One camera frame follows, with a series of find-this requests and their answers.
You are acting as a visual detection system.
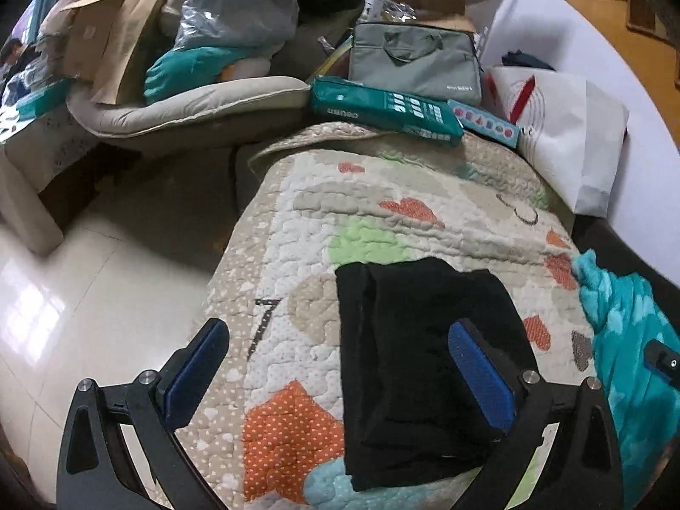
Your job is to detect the teal fleece blanket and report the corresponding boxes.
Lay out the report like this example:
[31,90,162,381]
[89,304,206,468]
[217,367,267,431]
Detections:
[572,250,679,509]

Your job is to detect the grey laptop bag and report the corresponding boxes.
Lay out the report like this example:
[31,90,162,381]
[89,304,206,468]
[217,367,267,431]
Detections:
[348,22,482,107]

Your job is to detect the patterned quilted bed cover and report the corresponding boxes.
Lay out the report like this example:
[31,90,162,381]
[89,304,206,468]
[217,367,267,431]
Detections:
[178,122,595,509]

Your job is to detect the black pants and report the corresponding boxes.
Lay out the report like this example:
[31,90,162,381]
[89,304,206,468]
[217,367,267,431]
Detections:
[335,257,537,492]

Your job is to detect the beige cushion pad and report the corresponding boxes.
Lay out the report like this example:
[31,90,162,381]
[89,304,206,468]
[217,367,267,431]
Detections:
[66,76,310,139]

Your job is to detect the clear plastic bag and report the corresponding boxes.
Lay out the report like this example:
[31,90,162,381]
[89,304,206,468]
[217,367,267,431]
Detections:
[175,0,298,50]

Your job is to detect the white paper shopping bag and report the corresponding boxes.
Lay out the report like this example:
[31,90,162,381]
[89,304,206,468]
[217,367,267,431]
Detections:
[485,66,629,218]

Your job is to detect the beige box on floor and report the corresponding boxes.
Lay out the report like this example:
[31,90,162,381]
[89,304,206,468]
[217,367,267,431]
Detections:
[0,151,63,257]

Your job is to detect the light blue toy box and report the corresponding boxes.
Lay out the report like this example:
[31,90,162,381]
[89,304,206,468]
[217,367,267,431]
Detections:
[447,99,520,150]

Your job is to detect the green paper ream box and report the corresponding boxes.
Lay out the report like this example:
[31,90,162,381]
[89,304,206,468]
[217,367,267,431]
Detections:
[309,76,465,146]

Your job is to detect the teal cloth on cushion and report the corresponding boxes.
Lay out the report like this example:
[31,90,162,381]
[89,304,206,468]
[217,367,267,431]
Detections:
[143,46,270,105]

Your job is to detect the brown cardboard boxes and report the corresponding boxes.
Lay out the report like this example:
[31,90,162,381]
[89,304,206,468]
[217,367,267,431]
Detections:
[61,0,166,106]

